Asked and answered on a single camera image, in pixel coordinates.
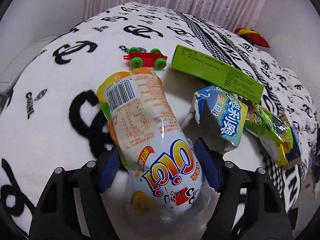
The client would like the long green cardboard box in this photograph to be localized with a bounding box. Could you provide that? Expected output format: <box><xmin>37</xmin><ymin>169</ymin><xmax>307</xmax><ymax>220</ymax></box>
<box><xmin>171</xmin><ymin>44</ymin><xmax>264</xmax><ymax>103</ymax></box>

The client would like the red green toy car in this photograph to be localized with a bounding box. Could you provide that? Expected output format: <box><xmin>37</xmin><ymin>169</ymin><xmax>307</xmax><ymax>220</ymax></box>
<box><xmin>123</xmin><ymin>47</ymin><xmax>168</xmax><ymax>70</ymax></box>

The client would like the red yellow pillow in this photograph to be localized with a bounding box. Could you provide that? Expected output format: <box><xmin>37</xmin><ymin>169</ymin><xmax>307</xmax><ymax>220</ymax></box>
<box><xmin>234</xmin><ymin>27</ymin><xmax>270</xmax><ymax>48</ymax></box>

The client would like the white black logo blanket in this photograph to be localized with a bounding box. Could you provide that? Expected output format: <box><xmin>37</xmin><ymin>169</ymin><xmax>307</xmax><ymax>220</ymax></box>
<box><xmin>1</xmin><ymin>2</ymin><xmax>317</xmax><ymax>238</ymax></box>

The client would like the grey plastic storage box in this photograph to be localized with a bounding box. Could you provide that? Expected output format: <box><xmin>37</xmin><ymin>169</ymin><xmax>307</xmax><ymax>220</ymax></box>
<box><xmin>1</xmin><ymin>36</ymin><xmax>55</xmax><ymax>95</ymax></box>

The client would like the orange snack bag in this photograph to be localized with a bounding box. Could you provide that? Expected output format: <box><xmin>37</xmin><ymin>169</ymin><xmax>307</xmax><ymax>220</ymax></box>
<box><xmin>97</xmin><ymin>68</ymin><xmax>202</xmax><ymax>217</ymax></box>

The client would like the green yellow snack wrapper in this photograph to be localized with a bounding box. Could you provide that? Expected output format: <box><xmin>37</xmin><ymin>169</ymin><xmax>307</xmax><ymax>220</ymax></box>
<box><xmin>245</xmin><ymin>100</ymin><xmax>293</xmax><ymax>166</ymax></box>

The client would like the blue white cookie wrapper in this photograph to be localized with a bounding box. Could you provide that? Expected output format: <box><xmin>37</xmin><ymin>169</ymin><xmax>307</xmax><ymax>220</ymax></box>
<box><xmin>182</xmin><ymin>85</ymin><xmax>248</xmax><ymax>154</ymax></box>

